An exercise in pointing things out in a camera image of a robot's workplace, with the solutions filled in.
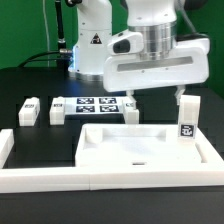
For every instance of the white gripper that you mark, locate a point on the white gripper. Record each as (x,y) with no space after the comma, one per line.
(186,64)

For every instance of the white desk top tray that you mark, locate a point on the white desk top tray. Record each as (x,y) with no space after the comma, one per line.
(121,145)

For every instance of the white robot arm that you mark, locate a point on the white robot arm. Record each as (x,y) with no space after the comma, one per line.
(147,54)

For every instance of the white L-shaped corner fence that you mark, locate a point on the white L-shaped corner fence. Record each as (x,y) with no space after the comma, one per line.
(208,173)

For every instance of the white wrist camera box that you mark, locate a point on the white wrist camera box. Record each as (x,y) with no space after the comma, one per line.
(125,42)

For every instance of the white marker base plate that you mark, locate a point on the white marker base plate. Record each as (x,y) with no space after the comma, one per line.
(93,105)

